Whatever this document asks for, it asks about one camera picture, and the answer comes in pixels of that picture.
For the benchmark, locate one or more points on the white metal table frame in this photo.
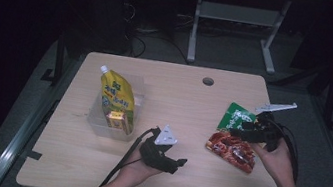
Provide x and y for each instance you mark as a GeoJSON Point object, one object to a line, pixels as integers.
{"type": "Point", "coordinates": [237, 14]}

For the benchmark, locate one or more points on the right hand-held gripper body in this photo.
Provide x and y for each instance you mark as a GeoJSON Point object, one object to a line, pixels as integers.
{"type": "Point", "coordinates": [269, 133]}

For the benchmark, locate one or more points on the yellow spout pouch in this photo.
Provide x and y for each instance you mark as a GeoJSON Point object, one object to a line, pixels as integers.
{"type": "Point", "coordinates": [117, 94]}

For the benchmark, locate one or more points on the clear plastic container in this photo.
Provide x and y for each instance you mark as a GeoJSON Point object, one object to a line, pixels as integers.
{"type": "Point", "coordinates": [96, 119]}

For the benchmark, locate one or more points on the person's right hand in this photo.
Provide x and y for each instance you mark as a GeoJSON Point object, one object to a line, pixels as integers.
{"type": "Point", "coordinates": [278, 165]}

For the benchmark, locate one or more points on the person's left hand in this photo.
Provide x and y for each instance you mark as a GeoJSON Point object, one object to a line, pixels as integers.
{"type": "Point", "coordinates": [133, 172]}

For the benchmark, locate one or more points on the green and red food packet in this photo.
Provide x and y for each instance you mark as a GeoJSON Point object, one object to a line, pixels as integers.
{"type": "Point", "coordinates": [229, 150]}

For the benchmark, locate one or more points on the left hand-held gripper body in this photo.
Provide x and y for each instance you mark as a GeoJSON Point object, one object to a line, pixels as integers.
{"type": "Point", "coordinates": [156, 156]}

